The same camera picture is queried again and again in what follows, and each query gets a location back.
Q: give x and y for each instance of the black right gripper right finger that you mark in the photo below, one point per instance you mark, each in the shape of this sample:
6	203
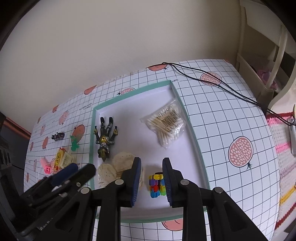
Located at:
172	179

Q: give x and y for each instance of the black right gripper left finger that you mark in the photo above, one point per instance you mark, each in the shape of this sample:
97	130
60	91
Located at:
129	190

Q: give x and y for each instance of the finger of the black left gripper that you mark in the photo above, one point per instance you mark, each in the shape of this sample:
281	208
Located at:
63	175
81	175

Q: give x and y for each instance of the pink plastic toy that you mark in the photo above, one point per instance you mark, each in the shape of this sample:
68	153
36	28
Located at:
48	167

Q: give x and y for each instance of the multicolour block puzzle toy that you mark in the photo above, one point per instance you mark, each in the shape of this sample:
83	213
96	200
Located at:
157	185

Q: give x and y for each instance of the yellow snack packet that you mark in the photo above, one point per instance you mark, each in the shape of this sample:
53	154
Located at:
58	158

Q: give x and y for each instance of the green plastic cactus toy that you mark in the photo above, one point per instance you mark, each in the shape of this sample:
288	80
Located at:
74	143

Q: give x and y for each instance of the black gold action figure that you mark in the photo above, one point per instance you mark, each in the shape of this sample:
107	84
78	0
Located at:
105	138

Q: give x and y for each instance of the black toy car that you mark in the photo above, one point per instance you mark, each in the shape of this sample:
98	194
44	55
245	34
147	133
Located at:
58	136

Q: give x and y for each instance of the bag of cotton swabs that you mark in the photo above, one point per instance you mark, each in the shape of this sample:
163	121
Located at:
167	122

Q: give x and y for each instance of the white plastic hair claw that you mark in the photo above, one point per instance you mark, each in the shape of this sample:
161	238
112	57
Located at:
67	159

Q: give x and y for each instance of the teal white shallow box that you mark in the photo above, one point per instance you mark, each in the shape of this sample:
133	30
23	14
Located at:
135	137

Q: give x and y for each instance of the grid fruit print tablecloth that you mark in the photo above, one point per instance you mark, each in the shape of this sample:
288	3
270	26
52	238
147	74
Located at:
234	138

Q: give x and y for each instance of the pink striped knitted cloth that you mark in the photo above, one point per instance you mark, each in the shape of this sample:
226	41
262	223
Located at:
286	162

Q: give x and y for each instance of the cream wooden shelf rack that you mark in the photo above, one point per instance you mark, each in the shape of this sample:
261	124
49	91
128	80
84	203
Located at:
266	57

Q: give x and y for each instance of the dark window frame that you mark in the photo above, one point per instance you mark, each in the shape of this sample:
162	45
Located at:
14	145

